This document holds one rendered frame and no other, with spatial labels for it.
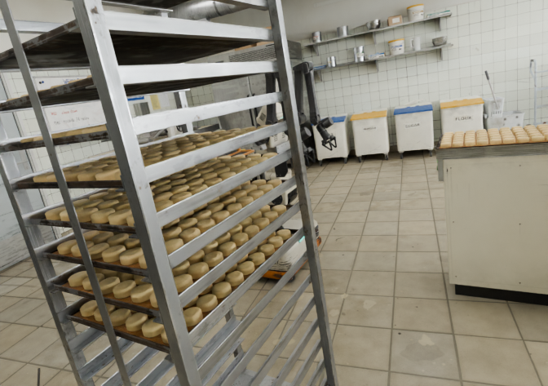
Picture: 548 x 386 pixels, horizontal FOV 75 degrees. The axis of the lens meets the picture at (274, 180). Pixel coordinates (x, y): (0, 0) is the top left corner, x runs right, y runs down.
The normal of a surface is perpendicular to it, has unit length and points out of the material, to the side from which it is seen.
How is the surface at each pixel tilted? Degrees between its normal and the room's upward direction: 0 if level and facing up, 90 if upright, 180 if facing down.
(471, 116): 92
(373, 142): 93
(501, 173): 90
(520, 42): 90
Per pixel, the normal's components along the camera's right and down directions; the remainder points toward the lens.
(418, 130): -0.36, 0.32
